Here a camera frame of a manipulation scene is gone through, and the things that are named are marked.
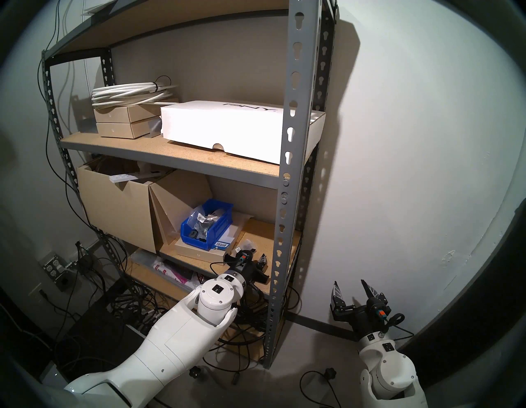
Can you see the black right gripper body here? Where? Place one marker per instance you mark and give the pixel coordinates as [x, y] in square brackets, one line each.
[363, 318]

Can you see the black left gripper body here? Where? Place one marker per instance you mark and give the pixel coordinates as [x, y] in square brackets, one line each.
[250, 269]

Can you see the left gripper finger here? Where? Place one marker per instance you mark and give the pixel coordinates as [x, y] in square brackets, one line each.
[263, 262]
[230, 260]

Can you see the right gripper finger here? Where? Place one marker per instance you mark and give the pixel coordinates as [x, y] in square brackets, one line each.
[337, 297]
[373, 297]

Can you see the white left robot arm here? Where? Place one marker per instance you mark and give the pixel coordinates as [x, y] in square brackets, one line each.
[176, 341]

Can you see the black equipment case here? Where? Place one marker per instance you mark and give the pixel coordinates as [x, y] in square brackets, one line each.
[102, 337]

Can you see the grey steel rack shelf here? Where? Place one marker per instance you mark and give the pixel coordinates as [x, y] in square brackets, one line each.
[296, 82]

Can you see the blue packet with barcode label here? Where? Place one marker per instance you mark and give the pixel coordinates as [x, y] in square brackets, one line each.
[221, 245]

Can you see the blue plastic bin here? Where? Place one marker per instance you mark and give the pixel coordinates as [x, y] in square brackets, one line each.
[218, 230]

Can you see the flat tan cardboard box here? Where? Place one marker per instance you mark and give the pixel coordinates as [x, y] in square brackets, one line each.
[193, 251]

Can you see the small black part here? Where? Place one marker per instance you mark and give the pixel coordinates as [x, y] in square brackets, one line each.
[193, 236]

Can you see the pink and white package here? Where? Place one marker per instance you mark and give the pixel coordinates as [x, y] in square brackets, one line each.
[172, 273]

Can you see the leaning cardboard flap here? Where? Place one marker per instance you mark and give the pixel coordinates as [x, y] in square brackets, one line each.
[181, 193]

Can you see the clear plastic container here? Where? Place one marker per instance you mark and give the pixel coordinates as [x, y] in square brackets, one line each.
[144, 259]

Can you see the black star knob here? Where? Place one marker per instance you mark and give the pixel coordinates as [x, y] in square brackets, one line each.
[196, 372]

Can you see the large open cardboard box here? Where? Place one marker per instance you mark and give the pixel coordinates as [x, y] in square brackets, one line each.
[111, 205]

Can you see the large white PNY box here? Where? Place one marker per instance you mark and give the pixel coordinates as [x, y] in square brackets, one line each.
[222, 127]

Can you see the white power strip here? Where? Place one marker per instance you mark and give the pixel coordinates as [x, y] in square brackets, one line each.
[123, 178]

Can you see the small tan cardboard box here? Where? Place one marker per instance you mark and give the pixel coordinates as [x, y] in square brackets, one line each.
[111, 115]
[115, 130]

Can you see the white device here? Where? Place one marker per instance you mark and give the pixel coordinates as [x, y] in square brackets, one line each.
[53, 376]

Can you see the grey wall outlet box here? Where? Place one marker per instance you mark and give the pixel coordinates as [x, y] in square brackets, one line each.
[53, 269]

